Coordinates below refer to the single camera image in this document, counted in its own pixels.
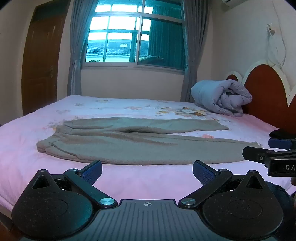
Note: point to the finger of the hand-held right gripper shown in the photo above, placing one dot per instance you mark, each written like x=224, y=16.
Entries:
x=254, y=155
x=278, y=143

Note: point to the rolled lavender quilt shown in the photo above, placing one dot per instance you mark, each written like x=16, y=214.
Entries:
x=215, y=97

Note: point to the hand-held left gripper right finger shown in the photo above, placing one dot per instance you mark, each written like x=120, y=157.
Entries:
x=203, y=173

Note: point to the brown wooden door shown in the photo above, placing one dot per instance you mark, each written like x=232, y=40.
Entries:
x=41, y=64

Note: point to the person's dark blue clothing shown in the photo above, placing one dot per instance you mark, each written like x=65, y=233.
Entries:
x=285, y=204

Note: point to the white wall charger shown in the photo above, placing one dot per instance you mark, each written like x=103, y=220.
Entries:
x=270, y=29

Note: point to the red and white headboard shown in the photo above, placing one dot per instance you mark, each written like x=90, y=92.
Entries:
x=266, y=92

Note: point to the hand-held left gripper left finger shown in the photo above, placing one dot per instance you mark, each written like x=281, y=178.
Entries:
x=92, y=173

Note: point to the grey-beige pants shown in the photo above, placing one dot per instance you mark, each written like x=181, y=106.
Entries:
x=129, y=146

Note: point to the white air conditioner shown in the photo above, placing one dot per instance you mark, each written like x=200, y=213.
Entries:
x=231, y=3

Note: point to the window with white frame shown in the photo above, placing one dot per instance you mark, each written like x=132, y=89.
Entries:
x=120, y=41

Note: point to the bed with pink floral sheet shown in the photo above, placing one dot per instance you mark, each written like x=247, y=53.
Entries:
x=23, y=139

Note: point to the grey curtain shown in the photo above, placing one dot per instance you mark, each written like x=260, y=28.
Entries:
x=196, y=46
x=77, y=46

